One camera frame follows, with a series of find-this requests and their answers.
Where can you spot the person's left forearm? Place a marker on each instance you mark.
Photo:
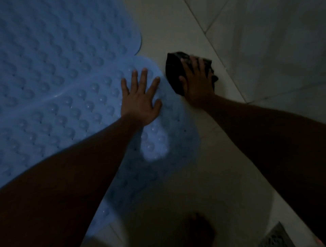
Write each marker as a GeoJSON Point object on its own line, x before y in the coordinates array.
{"type": "Point", "coordinates": [63, 185]}

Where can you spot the blue bath mat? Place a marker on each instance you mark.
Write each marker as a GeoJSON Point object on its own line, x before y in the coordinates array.
{"type": "Point", "coordinates": [63, 45]}
{"type": "Point", "coordinates": [76, 119]}

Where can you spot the person's right hand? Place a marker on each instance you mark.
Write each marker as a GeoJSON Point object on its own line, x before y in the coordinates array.
{"type": "Point", "coordinates": [198, 86]}

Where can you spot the person's right forearm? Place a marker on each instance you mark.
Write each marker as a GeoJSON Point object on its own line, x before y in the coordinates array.
{"type": "Point", "coordinates": [275, 142]}

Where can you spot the dark checked cloth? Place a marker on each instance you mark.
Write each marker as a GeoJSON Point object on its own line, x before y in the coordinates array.
{"type": "Point", "coordinates": [174, 68]}

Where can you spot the person's left hand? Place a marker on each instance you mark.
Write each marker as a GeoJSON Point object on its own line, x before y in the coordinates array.
{"type": "Point", "coordinates": [138, 104]}

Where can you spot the metal floor drain grate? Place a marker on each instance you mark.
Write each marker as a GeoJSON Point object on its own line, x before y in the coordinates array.
{"type": "Point", "coordinates": [276, 238]}

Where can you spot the person's bare foot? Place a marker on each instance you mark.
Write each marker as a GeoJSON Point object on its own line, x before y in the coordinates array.
{"type": "Point", "coordinates": [200, 230]}

